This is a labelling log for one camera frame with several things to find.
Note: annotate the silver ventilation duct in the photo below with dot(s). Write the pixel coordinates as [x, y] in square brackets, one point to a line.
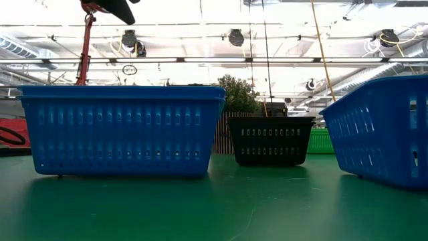
[23, 48]
[371, 74]

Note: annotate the short ceiling light bar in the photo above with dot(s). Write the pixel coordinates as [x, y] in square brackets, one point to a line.
[294, 96]

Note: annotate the red desk lamp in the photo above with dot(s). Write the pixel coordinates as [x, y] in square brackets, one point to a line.
[85, 50]

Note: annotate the blue plastic basket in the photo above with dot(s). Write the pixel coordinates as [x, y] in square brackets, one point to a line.
[122, 135]
[396, 134]
[122, 91]

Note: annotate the long ceiling light bar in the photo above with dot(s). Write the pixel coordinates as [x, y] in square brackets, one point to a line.
[214, 60]

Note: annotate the artificial plant in striped pot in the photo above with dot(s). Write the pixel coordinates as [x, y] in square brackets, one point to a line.
[239, 93]

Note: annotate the red storage bin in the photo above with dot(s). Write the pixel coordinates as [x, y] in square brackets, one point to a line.
[20, 125]

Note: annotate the black plastic basket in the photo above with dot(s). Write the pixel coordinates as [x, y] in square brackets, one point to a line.
[271, 142]

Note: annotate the green plastic basket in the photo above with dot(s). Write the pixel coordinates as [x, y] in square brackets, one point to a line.
[321, 144]
[319, 130]

